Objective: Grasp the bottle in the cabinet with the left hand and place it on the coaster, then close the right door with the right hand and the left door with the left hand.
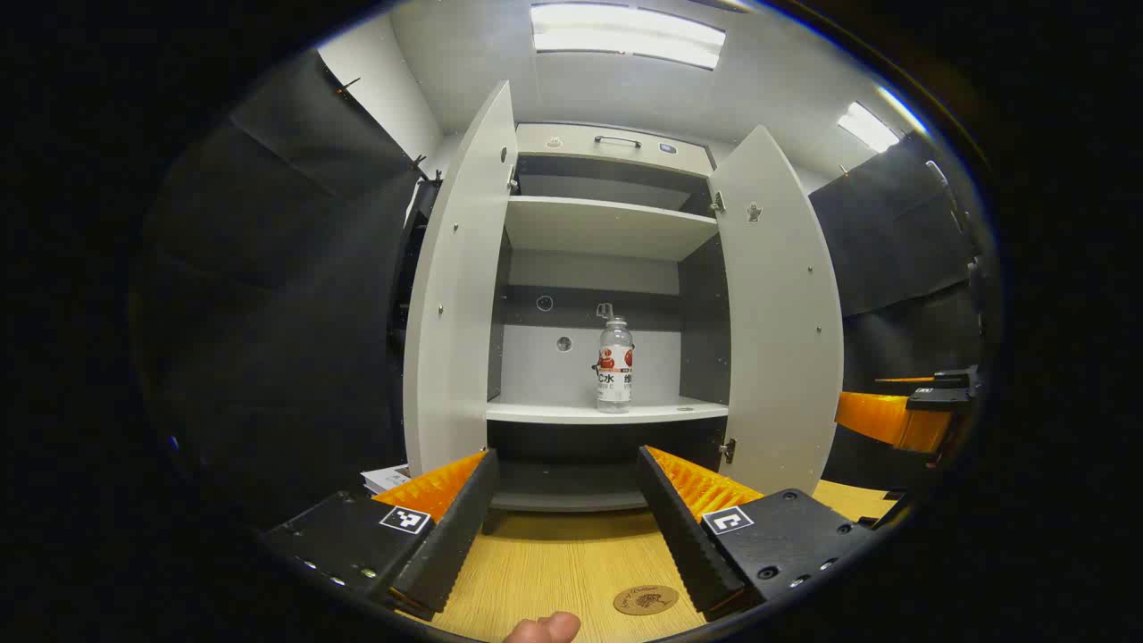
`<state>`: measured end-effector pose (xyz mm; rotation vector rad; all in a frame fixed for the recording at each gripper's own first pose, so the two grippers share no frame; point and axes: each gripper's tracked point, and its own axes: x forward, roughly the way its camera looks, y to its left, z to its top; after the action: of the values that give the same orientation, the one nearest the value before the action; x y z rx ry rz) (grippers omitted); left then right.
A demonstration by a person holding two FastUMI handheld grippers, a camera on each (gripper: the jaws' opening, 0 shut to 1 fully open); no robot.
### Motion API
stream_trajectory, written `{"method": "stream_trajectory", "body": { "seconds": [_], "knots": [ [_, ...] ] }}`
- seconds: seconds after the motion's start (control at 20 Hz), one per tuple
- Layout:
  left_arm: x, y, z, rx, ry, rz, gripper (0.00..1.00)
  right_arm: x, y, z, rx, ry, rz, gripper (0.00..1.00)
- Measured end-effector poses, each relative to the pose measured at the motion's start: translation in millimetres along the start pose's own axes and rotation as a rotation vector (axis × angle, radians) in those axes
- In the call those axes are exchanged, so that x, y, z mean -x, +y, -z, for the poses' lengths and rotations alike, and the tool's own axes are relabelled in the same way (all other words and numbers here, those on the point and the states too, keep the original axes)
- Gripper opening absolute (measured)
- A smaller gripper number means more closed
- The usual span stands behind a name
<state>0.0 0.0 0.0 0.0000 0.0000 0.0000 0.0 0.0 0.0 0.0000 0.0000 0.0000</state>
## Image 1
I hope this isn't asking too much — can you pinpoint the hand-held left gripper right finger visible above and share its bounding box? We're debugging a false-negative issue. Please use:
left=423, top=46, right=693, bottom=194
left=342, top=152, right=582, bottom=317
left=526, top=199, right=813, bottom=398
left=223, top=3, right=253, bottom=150
left=636, top=445, right=880, bottom=622

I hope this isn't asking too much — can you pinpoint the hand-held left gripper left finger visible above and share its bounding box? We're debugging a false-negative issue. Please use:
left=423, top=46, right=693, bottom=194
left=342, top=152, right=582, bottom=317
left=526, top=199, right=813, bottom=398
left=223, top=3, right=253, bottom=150
left=259, top=449, right=499, bottom=623

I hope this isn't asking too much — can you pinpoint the rectangular ceiling light panel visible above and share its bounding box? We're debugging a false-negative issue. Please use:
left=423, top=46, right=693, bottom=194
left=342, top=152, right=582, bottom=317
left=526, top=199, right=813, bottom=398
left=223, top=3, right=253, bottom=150
left=837, top=101, right=902, bottom=154
left=530, top=2, right=727, bottom=71

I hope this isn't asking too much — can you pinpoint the grey open-shelf cabinet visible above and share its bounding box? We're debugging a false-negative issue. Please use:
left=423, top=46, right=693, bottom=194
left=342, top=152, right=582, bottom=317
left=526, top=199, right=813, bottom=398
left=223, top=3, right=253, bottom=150
left=485, top=121, right=735, bottom=515

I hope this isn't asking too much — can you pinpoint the round cork coaster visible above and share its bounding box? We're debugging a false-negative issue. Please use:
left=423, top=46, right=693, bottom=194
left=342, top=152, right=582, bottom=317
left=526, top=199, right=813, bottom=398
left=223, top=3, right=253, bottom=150
left=613, top=585, right=680, bottom=617

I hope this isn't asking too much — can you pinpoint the brown hardcover book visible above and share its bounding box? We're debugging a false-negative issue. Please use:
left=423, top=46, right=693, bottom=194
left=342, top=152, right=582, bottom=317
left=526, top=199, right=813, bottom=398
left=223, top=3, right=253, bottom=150
left=361, top=463, right=413, bottom=497

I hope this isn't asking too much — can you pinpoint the clear bottle red label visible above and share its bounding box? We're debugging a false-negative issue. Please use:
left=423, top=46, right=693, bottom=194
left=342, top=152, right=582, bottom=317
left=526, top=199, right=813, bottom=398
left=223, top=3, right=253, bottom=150
left=595, top=317, right=636, bottom=414

